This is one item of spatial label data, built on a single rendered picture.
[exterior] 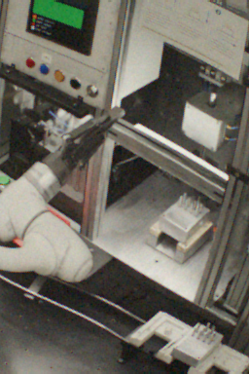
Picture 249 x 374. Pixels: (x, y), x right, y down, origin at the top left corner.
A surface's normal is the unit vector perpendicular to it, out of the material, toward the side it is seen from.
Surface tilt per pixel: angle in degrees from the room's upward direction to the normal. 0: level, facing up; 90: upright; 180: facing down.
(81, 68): 90
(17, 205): 28
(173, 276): 0
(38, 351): 0
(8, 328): 0
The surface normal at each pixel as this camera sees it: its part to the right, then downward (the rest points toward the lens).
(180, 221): 0.12, -0.75
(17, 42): -0.61, 0.46
